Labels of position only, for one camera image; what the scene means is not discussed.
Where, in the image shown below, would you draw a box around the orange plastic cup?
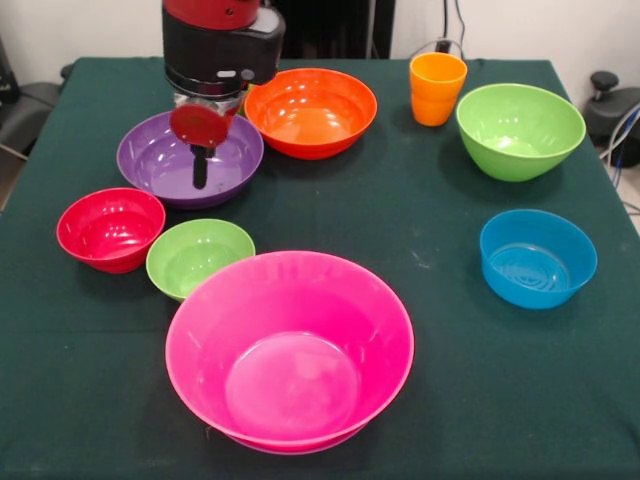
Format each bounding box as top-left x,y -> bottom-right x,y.
408,52 -> 469,128

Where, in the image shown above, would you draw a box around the small green plastic bowl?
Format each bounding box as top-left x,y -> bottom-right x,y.
145,218 -> 257,303

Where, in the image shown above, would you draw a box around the black chair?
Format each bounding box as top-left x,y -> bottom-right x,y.
0,34 -> 75,161

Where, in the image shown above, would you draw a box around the black wall plug cable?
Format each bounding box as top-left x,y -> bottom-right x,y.
435,0 -> 469,59

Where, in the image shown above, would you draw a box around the large green plastic bowl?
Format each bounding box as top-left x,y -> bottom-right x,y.
455,83 -> 587,183

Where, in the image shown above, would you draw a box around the black cabinet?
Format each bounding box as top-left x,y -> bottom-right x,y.
277,0 -> 396,60

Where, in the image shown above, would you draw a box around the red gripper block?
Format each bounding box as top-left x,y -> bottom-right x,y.
168,99 -> 241,190

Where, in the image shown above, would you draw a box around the orange plastic bowl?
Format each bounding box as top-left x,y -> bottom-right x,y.
243,68 -> 379,162

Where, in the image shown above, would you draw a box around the blue plastic bowl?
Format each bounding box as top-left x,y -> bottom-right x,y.
479,208 -> 599,311

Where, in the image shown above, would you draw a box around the pink plastic bowl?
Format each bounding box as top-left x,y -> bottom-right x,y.
165,250 -> 416,455

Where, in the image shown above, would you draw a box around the blue and white cables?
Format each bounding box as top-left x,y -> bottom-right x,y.
599,102 -> 640,171

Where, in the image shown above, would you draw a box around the dark green tablecloth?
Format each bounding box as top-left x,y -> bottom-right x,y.
0,56 -> 640,480

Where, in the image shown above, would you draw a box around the purple plastic bowl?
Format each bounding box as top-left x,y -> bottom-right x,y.
116,110 -> 265,211

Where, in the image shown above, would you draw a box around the red plastic bowl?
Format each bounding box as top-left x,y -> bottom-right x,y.
55,187 -> 167,275

